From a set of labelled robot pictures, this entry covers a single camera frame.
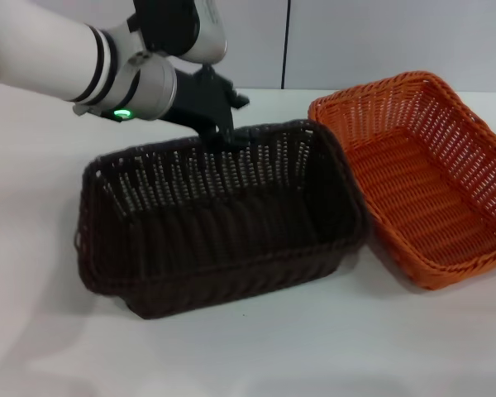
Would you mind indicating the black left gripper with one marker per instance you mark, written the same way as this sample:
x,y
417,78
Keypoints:
x,y
202,101

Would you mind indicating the dark brown wicker basket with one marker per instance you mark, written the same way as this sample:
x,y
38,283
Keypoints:
x,y
215,231

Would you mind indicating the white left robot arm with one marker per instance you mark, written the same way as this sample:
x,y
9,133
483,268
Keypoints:
x,y
58,58

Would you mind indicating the orange wicker basket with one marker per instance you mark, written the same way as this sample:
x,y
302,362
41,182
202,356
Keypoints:
x,y
425,186

